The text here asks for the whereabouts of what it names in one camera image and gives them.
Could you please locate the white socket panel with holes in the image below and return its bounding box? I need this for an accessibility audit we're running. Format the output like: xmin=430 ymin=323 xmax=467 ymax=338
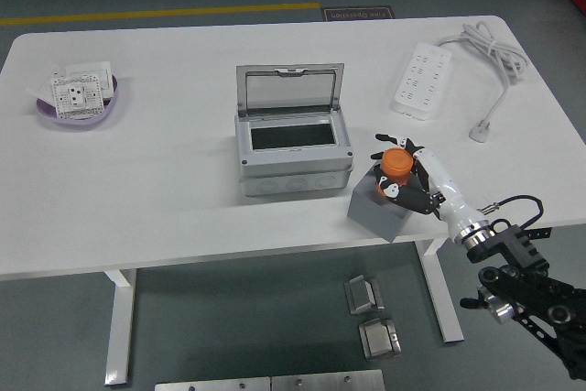
xmin=49 ymin=75 xmax=104 ymax=118

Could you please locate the white power cord with plug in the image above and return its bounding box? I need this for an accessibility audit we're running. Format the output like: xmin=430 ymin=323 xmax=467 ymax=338
xmin=434 ymin=20 xmax=530 ymax=143

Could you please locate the small metal block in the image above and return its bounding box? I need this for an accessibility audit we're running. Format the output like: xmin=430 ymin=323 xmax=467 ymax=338
xmin=342 ymin=274 xmax=385 ymax=317
xmin=357 ymin=316 xmax=403 ymax=360

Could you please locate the grey cube with round hole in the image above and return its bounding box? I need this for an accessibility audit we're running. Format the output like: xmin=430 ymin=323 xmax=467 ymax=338
xmin=346 ymin=166 xmax=413 ymax=244

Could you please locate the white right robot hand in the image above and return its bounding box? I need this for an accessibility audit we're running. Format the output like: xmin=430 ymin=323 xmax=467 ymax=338
xmin=369 ymin=133 xmax=483 ymax=240

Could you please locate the orange cylinder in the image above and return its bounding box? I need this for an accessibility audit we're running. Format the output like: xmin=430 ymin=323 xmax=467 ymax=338
xmin=375 ymin=147 xmax=415 ymax=200

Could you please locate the grey junction box with lid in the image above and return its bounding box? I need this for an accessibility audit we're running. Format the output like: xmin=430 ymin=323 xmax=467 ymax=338
xmin=234 ymin=62 xmax=355 ymax=198

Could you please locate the white table leg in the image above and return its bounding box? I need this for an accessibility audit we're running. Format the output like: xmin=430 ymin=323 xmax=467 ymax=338
xmin=103 ymin=267 xmax=138 ymax=386
xmin=414 ymin=239 xmax=466 ymax=344

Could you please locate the white power strip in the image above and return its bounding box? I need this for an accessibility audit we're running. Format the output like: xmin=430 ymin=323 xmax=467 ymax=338
xmin=389 ymin=41 xmax=453 ymax=120

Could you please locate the flat metal plate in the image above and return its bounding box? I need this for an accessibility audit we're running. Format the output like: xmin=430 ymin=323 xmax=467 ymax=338
xmin=154 ymin=376 xmax=271 ymax=391
xmin=270 ymin=368 xmax=385 ymax=391

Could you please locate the plain white switch panel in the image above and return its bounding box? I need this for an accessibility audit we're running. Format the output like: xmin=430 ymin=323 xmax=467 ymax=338
xmin=63 ymin=60 xmax=114 ymax=99

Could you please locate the purple bowl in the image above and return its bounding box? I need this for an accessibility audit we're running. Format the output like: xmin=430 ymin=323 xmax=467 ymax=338
xmin=35 ymin=71 xmax=121 ymax=129

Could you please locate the brown floor sign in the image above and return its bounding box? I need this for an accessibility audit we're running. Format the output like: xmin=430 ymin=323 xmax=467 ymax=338
xmin=320 ymin=6 xmax=395 ymax=24

